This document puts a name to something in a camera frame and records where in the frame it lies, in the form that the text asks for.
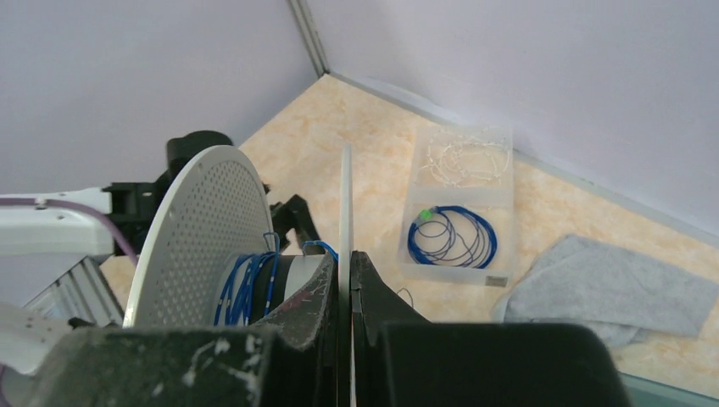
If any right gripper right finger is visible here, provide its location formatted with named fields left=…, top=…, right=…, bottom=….
left=350, top=251, right=630, bottom=406

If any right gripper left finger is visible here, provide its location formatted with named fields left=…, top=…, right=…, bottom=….
left=26, top=255, right=337, bottom=406

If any thin blue cable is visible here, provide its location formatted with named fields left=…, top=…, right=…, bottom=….
left=213, top=231, right=341, bottom=328

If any white perforated cable spool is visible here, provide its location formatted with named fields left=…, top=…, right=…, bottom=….
left=122, top=142, right=355, bottom=407

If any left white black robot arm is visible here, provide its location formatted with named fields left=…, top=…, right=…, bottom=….
left=1, top=131, right=324, bottom=376

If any clear plastic container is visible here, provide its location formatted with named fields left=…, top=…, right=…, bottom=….
left=398, top=125, right=516, bottom=287

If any grey towel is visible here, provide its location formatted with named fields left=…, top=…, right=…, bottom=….
left=492, top=235, right=718, bottom=348

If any teal plastic basin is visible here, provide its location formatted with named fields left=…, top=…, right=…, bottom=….
left=620, top=373, right=718, bottom=407

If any coiled blue cable in container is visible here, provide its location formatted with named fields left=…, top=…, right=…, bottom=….
left=407, top=205, right=499, bottom=270

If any aluminium frame rail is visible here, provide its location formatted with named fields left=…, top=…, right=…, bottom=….
left=23, top=257, right=124, bottom=326

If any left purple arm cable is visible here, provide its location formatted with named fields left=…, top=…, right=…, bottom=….
left=0, top=196, right=141, bottom=268

